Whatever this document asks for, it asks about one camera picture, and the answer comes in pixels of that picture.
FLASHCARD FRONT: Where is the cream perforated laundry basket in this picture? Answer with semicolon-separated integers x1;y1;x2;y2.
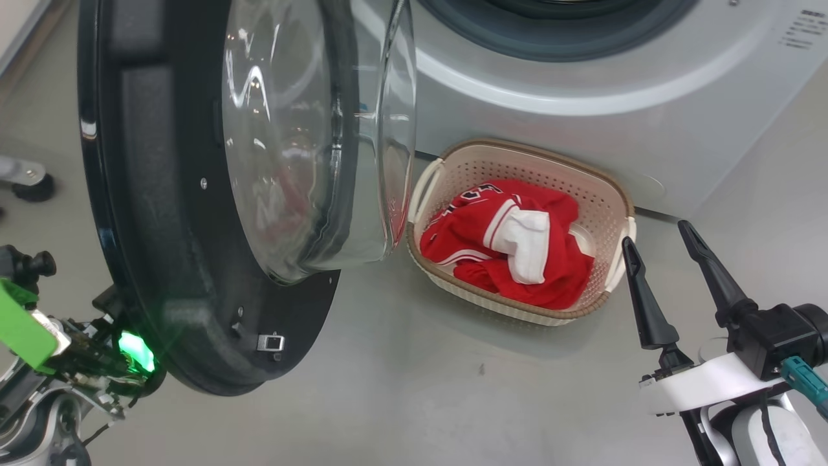
406;138;638;326

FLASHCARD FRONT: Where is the grey rubber door seal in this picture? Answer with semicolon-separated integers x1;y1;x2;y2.
417;0;699;63

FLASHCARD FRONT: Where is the black cable teal plug tagged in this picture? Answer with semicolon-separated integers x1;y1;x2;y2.
779;356;828;421

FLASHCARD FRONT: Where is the red garment white trim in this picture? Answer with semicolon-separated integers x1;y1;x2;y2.
453;256;594;310

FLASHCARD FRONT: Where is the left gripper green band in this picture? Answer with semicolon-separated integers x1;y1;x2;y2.
0;277;166;405

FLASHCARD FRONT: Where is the black caster wheel grey leg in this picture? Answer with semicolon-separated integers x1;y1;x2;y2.
0;155;56;203

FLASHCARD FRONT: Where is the black glass washing machine door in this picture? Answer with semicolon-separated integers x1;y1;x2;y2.
76;0;418;397

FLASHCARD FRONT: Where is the white front-load washing machine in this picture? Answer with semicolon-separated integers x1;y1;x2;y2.
349;0;828;221

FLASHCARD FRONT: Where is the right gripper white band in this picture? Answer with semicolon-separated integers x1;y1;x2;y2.
621;220;793;415

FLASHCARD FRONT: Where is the red printed jersey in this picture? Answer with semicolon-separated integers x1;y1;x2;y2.
420;179;596;285

